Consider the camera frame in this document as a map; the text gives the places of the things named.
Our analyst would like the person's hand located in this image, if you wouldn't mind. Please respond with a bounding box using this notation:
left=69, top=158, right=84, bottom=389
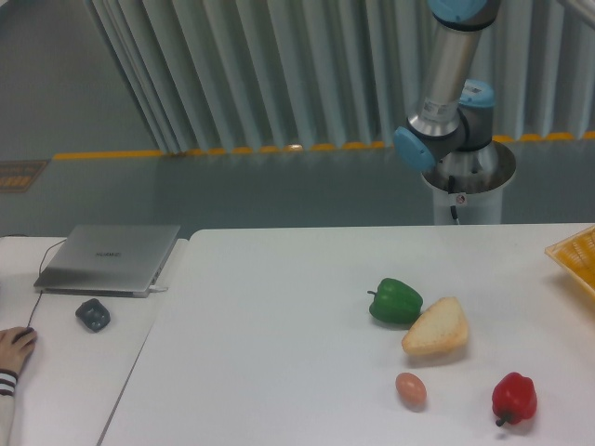
left=0, top=326, right=37, bottom=375

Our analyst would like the black computer mouse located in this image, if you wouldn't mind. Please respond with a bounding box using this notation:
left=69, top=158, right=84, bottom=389
left=14, top=327, right=35, bottom=343

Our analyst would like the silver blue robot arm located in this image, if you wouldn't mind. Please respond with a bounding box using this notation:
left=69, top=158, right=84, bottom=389
left=393, top=1, right=594, bottom=171

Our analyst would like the striped sleeve forearm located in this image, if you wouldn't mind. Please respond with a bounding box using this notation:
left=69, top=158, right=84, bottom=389
left=0, top=369, right=18, bottom=446

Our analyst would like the green bell pepper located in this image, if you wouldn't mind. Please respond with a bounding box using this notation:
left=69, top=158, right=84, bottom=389
left=368, top=278, right=423, bottom=324

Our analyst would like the red bell pepper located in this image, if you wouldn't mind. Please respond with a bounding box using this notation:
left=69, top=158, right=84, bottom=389
left=492, top=372, right=537, bottom=427

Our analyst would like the small black plastic tray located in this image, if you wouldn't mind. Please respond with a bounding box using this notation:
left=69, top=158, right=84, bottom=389
left=75, top=298, right=111, bottom=333

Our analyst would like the silver closed laptop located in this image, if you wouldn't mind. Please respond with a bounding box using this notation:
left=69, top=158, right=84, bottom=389
left=34, top=225, right=180, bottom=297

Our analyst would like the white usb dongle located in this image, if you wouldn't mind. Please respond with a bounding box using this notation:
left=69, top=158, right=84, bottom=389
left=148, top=285, right=168, bottom=293

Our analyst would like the brown egg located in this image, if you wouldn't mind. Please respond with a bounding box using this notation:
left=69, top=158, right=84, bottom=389
left=395, top=373, right=427, bottom=410

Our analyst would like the bread slice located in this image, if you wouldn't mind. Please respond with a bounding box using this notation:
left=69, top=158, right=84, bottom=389
left=402, top=296, right=469, bottom=356

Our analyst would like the yellow plastic basket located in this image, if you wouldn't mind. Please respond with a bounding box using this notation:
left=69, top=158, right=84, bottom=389
left=545, top=226, right=595, bottom=298

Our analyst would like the black mouse cable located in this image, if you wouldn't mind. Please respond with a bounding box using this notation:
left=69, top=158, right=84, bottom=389
left=23, top=236, right=70, bottom=330

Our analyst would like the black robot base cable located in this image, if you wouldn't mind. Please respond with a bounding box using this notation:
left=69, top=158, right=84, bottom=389
left=447, top=175, right=462, bottom=226

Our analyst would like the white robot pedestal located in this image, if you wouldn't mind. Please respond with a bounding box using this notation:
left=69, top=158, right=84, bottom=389
left=422, top=142, right=516, bottom=225

